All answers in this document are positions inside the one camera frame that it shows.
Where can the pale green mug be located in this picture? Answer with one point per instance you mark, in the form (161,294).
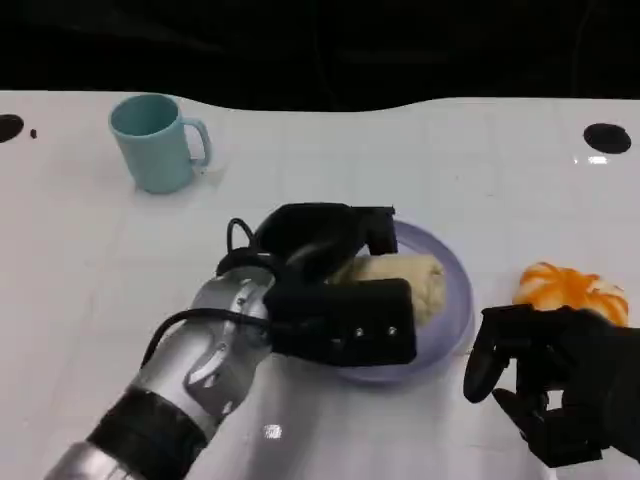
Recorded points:
(152,150)

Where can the lilac plate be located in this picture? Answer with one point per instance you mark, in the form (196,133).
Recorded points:
(450,300)

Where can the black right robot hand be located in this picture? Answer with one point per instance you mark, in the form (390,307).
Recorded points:
(590,370)

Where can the orange and white bread roll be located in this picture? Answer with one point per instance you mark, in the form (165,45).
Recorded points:
(570,290)

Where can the beige towel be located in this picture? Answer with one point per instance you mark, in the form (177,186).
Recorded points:
(400,275)

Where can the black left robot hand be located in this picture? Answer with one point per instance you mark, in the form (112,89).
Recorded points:
(310,235)

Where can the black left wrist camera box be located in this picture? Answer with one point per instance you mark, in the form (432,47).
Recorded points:
(360,320)

